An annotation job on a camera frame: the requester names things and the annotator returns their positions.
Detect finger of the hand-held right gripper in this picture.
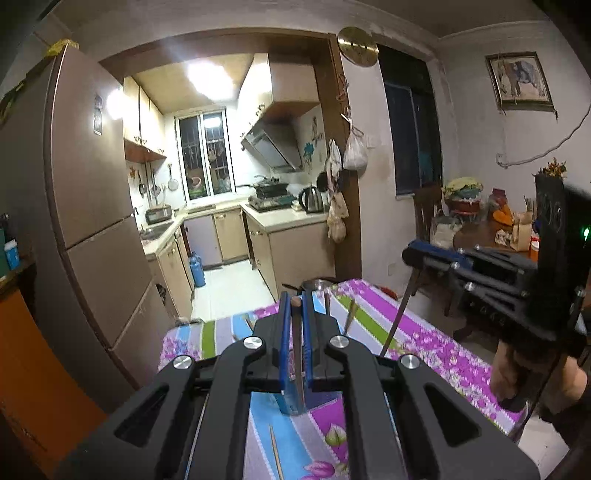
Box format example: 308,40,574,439
402,239,539,283
418,268,537,325

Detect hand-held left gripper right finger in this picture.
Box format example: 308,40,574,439
301,295,542,480

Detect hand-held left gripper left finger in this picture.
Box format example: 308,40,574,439
55,301,293,480

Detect person's right forearm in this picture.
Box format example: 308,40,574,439
538,390,591,446

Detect person's right hand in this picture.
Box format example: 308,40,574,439
490,344,590,409

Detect cluttered wooden side table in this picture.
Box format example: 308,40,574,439
443,176,542,264

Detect wooden chair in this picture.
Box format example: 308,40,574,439
409,184,445,296

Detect floral tablecloth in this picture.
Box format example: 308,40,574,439
157,277,537,480

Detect beige kitchen base cabinets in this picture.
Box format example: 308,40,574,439
143,205,335,319

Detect yellow flowers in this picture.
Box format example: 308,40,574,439
537,157,568,179

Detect blue gas cylinder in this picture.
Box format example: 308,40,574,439
188,251,206,288

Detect hanging beige bags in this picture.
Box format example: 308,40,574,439
326,191,348,244

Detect dark window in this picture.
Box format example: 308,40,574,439
378,44,445,198

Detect hanging white plastic bag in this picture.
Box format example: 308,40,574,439
342,128,369,172

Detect gas stove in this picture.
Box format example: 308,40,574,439
248,194,297,212

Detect steel electric kettle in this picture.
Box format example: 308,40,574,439
298,185,325,214

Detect black wok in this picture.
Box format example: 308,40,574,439
251,177,290,195

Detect framed elephant picture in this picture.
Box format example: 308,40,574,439
485,51,554,110

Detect steel range hood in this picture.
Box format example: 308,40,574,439
240,117,306,174

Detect kitchen window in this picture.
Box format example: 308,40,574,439
174,109,239,204

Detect brown refrigerator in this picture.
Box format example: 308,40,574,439
0,44,175,400

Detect cabinet above range hood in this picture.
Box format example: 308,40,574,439
235,52,322,123

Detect orange wooden cabinet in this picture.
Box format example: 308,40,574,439
0,277,110,479

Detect ceiling light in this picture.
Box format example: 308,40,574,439
186,59,237,100

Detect white wall cable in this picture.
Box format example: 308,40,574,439
496,105,591,169

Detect wooden door frame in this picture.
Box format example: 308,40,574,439
97,28,363,282

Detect gold wall clock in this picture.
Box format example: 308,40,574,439
337,26,380,68

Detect beige wall cabinets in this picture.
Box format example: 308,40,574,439
122,76,168,162

